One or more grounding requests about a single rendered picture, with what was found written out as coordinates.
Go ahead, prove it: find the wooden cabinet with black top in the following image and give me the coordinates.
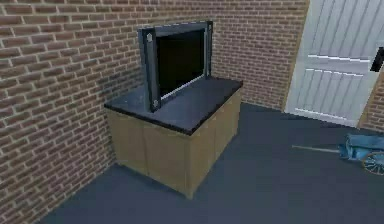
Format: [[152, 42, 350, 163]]
[[103, 76, 244, 201]]

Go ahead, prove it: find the white room door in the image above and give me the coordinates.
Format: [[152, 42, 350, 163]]
[[284, 0, 384, 128]]

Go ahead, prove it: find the black door handle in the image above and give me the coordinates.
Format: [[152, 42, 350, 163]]
[[369, 46, 384, 73]]

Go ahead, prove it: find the black television set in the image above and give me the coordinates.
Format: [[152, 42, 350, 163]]
[[137, 20, 214, 114]]

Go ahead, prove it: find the blue toy cart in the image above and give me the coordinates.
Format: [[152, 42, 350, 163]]
[[291, 133, 384, 177]]

